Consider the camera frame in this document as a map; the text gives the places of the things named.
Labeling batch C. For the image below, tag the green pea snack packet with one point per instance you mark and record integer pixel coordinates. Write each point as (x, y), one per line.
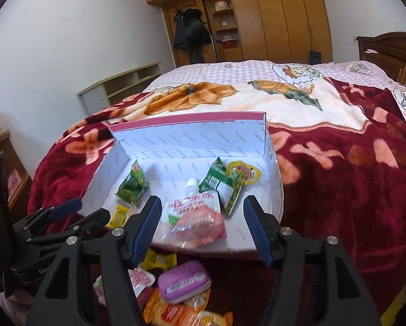
(131, 183)

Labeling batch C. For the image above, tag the pink spout drink pouch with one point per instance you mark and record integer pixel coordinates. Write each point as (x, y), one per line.
(192, 220)

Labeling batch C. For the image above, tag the yellow candy packet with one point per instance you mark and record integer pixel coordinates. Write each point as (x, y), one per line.
(159, 261)
(118, 215)

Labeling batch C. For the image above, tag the green white snack packet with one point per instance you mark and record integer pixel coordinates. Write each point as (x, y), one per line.
(223, 183)

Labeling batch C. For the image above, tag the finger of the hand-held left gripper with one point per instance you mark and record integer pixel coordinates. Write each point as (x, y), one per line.
(94, 219)
(65, 207)

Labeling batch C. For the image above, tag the yellow jelly cup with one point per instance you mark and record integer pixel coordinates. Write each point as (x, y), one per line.
(247, 171)

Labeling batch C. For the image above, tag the pink white snack bag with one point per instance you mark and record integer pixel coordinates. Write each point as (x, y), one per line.
(142, 280)

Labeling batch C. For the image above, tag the red floral blanket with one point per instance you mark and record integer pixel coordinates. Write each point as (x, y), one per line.
(342, 193)

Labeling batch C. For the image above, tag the white low shelf unit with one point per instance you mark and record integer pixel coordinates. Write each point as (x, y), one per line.
(121, 85)

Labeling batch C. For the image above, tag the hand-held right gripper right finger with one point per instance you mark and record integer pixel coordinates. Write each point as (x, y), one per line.
(259, 232)

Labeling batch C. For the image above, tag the dark wooden headboard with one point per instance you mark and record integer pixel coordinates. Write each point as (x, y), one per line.
(393, 51)

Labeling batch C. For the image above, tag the pink cardboard box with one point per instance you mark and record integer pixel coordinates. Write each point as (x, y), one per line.
(189, 142)

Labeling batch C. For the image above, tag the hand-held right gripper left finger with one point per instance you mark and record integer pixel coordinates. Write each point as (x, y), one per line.
(145, 231)

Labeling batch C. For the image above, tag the orange corn snack packet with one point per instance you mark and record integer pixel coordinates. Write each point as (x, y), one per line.
(175, 314)

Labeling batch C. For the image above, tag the white ceramic jar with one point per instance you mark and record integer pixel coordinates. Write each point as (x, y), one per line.
(222, 5)

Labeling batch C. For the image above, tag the wooden side cabinet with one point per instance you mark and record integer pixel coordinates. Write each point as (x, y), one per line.
(12, 163)

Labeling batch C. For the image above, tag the small black bag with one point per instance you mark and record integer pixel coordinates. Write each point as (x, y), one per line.
(314, 57)

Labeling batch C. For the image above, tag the purple oval tin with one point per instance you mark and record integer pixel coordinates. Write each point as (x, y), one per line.
(184, 282)

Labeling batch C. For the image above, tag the wooden wardrobe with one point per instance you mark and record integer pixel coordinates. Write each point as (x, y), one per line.
(274, 13)

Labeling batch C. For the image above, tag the black hanging jacket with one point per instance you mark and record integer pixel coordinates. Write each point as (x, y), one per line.
(189, 34)

